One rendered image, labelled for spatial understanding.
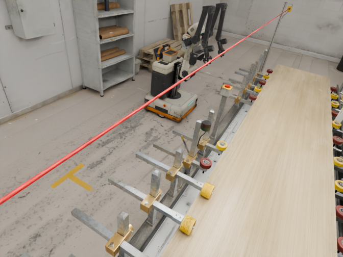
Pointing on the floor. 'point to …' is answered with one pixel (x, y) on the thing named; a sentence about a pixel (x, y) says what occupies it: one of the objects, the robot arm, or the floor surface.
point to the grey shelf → (97, 70)
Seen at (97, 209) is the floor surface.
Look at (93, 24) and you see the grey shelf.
